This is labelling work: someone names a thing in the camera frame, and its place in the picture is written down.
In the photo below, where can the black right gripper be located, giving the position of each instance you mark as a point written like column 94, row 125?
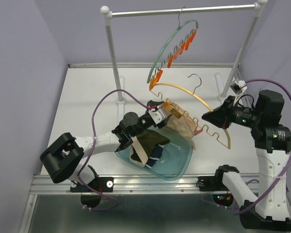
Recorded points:
column 222, row 116

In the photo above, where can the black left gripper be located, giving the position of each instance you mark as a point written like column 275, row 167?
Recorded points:
column 163, row 122

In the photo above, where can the olive green underwear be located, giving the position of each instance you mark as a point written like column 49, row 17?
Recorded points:
column 143, row 145

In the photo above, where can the navy blue underwear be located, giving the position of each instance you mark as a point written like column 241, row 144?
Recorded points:
column 155, row 156

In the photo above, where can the beige underwear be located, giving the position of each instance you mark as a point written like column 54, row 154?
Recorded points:
column 181, row 122

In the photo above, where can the green clip hanger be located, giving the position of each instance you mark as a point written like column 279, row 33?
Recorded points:
column 160, row 62

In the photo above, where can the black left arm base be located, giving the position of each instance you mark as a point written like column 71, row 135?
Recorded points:
column 95, row 196

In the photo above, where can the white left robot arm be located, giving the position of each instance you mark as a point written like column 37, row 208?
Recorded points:
column 62, row 158

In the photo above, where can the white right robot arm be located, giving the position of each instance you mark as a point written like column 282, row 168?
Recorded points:
column 268, row 210

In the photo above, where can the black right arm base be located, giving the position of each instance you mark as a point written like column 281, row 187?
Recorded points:
column 220, row 193

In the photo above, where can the translucent blue plastic basin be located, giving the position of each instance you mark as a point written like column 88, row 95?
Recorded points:
column 175, row 156

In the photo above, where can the white metal clothes rack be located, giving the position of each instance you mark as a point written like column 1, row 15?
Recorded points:
column 152, row 28

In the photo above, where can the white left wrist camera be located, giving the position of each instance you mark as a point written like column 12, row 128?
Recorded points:
column 159, row 116

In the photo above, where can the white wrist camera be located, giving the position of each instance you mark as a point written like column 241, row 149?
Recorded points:
column 159, row 116
column 239, row 88

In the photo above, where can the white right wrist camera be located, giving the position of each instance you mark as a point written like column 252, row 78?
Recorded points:
column 239, row 88

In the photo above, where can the aluminium mounting rail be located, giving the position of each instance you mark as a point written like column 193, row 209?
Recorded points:
column 123, row 185

